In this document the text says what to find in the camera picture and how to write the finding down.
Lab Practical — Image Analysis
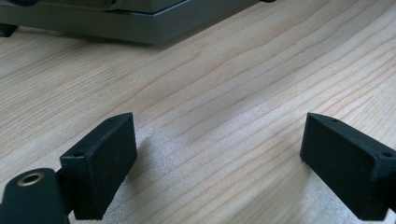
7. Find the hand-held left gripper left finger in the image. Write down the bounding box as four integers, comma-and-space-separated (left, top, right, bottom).
59, 112, 138, 221

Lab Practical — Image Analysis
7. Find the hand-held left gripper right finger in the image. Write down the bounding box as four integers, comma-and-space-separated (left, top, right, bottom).
300, 112, 396, 222

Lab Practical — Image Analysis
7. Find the dark grey angular tray rack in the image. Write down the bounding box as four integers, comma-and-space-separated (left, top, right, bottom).
0, 0, 276, 45

